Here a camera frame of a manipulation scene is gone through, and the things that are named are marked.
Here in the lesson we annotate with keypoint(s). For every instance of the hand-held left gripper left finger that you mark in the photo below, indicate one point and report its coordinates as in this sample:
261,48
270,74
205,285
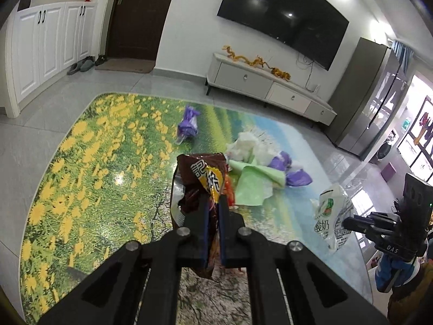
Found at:
203,233

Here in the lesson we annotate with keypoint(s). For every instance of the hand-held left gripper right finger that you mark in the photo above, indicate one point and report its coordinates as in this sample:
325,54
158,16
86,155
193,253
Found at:
222,233

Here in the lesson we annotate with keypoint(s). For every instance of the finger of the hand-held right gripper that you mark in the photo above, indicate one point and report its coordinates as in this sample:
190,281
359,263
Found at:
358,225
385,216

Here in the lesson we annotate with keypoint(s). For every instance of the white yogurt pouch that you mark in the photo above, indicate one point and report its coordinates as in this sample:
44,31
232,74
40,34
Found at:
330,210

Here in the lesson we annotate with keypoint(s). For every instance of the orange wrapper scrap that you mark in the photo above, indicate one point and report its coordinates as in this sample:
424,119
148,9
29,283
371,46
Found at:
230,189

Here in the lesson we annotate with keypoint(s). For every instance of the green paper napkin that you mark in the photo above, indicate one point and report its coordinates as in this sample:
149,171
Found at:
253,182

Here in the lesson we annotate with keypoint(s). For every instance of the brown snack wrapper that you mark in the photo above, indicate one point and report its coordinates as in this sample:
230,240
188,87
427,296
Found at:
203,172

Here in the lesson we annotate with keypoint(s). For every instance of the purple candy wrapper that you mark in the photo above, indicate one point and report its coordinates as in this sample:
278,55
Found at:
189,125
280,160
297,177

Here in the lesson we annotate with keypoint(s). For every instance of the white plastic bag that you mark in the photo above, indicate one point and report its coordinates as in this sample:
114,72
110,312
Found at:
247,145

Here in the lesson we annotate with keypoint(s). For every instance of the person's right forearm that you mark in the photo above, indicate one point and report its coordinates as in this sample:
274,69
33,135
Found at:
412,304

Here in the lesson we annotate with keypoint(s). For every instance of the purple stool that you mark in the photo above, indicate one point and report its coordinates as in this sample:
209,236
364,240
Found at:
388,172

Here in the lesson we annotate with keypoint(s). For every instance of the washing machine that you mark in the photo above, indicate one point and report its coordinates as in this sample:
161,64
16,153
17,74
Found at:
385,149

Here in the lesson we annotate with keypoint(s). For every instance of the grey refrigerator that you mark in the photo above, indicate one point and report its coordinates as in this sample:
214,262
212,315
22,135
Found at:
365,108

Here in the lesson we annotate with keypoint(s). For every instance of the white router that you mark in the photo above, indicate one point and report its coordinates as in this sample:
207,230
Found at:
317,88

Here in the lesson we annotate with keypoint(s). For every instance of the blue curtain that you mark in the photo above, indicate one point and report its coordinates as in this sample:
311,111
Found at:
404,56

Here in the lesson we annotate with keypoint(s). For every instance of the white television cabinet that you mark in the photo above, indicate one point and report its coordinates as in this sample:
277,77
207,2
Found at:
257,79

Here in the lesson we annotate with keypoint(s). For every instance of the golden dragon ornament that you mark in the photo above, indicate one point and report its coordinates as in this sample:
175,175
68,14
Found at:
252,61

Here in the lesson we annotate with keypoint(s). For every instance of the brown doormat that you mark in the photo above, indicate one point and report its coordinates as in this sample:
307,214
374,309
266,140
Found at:
125,65

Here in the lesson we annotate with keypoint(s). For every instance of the dark shoes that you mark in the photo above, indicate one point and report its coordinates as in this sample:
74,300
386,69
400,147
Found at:
100,60

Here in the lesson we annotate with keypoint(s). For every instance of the grey slipper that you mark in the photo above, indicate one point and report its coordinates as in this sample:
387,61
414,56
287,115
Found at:
88,63
73,69

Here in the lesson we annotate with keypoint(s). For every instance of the dark brown door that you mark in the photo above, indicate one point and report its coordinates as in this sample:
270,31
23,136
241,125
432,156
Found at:
138,17

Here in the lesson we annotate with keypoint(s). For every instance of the white shoe cabinet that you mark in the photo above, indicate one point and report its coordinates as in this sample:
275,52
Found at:
44,50

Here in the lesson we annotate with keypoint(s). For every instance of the black bag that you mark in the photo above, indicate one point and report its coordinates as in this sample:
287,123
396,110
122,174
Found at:
25,1

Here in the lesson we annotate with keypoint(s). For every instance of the black wall television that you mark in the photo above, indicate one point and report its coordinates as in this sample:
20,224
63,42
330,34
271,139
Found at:
287,13

